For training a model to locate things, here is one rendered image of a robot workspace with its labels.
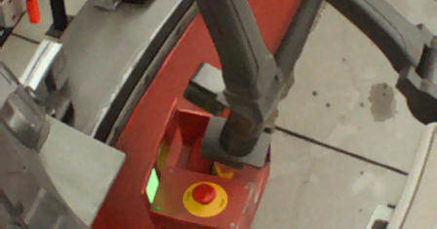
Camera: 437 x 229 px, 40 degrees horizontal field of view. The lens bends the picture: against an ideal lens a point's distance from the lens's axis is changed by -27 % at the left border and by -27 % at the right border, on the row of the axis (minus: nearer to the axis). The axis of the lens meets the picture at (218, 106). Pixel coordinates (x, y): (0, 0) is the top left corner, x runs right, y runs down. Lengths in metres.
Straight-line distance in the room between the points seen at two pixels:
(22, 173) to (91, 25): 1.03
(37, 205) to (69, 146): 0.71
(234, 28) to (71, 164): 0.31
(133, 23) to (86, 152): 0.39
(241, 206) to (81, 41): 0.43
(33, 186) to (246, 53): 0.67
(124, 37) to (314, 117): 1.05
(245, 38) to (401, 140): 1.35
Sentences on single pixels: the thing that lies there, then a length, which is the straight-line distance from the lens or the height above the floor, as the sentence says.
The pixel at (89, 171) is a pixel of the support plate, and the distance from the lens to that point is 1.07.
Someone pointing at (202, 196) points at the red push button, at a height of 0.81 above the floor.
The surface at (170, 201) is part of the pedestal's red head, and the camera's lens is 1.28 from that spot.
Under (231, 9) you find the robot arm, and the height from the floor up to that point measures 1.19.
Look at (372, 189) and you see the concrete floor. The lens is 2.19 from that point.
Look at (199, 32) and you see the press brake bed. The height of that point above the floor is 0.72.
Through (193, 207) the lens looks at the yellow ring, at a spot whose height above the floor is 0.78.
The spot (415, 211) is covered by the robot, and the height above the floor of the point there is 1.33.
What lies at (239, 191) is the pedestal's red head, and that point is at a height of 0.78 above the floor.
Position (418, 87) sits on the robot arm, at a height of 1.26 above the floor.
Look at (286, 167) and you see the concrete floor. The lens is 2.22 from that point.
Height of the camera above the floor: 1.88
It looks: 53 degrees down
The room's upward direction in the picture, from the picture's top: 6 degrees counter-clockwise
